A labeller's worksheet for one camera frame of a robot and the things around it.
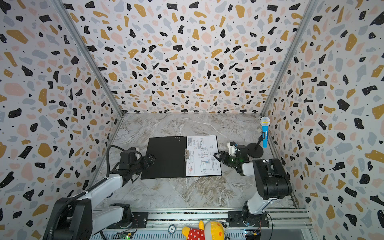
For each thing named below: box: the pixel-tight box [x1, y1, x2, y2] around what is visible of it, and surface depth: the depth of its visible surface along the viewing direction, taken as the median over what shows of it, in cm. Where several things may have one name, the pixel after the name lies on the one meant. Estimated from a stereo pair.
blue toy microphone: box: [260, 116, 271, 148], surface depth 85 cm
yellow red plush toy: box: [181, 220, 228, 240], surface depth 67 cm
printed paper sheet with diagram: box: [186, 135, 222, 177], surface depth 99 cm
